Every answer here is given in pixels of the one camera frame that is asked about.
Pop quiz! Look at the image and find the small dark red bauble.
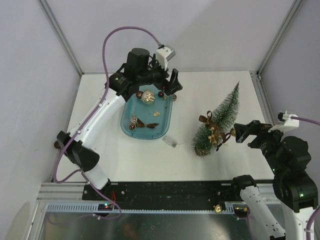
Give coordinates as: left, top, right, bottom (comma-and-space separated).
158, 91, 165, 98

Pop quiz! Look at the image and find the gold glitter bauble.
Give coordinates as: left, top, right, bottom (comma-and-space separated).
213, 204, 223, 214

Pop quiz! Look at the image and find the silver ribbed bauble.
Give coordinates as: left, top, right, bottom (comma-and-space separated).
141, 90, 156, 105

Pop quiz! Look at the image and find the small green christmas tree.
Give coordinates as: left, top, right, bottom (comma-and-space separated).
191, 83, 240, 157

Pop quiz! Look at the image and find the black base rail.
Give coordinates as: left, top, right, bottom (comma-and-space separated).
82, 175, 258, 207

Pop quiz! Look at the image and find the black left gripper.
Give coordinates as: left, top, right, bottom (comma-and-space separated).
137, 55, 182, 96

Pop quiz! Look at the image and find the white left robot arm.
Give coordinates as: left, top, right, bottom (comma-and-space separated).
57, 45, 183, 200

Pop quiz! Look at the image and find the clear battery box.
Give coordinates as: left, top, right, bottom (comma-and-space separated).
162, 135, 178, 148

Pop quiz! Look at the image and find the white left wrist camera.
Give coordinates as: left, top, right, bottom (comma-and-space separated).
155, 45, 176, 71

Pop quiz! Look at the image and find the gold glitter berry sprig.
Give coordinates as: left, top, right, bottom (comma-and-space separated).
206, 126, 222, 147

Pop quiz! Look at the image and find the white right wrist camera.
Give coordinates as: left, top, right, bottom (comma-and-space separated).
268, 110, 300, 133

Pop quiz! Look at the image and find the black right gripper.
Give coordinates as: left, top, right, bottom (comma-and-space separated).
233, 118, 290, 174

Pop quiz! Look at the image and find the grey slotted cable duct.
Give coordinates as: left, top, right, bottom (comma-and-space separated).
45, 202, 248, 215

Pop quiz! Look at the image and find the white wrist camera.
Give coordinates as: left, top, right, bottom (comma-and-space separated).
155, 45, 176, 71
268, 110, 300, 133

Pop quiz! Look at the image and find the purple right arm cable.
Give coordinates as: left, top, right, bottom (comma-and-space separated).
246, 116, 320, 240

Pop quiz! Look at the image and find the dark brown bauble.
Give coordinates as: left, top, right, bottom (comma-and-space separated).
54, 141, 61, 149
135, 91, 143, 99

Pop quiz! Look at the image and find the teal plastic tray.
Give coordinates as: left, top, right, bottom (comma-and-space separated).
120, 85, 174, 140

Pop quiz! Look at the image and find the gold ribbed small bauble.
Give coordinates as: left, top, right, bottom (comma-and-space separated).
229, 127, 237, 137

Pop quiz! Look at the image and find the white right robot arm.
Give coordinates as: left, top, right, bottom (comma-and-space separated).
230, 114, 320, 240

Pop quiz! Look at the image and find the brown ribbon bow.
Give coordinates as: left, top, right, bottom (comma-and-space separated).
135, 118, 159, 129
198, 110, 232, 152

